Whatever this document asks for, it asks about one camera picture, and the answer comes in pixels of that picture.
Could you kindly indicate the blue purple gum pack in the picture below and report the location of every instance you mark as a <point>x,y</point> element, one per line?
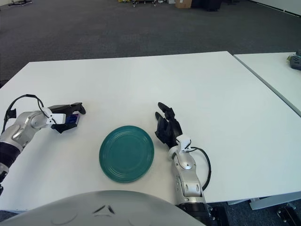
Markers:
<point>71,119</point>

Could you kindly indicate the dark grey controller device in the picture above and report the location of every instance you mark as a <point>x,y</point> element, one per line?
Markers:
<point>295,61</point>

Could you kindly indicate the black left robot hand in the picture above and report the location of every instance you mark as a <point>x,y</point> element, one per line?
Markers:
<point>63,108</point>

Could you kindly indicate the silver robot torso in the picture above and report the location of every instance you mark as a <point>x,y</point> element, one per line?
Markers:
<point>105,209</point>

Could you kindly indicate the wheeled metal cart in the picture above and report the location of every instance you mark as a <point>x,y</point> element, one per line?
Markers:
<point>150,2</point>

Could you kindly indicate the black storage case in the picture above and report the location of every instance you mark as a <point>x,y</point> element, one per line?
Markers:
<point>207,5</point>

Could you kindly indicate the green round plate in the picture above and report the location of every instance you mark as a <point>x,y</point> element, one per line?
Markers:
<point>127,153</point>

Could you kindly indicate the brown cardboard box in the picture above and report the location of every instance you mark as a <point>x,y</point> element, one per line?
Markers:
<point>183,3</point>

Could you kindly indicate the black stand base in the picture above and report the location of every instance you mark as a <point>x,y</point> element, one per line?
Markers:
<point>21,2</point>

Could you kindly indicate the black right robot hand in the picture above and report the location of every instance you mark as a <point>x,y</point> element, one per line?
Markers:
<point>169,131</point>

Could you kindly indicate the grey table foot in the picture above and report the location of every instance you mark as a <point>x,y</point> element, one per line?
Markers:
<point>263,203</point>

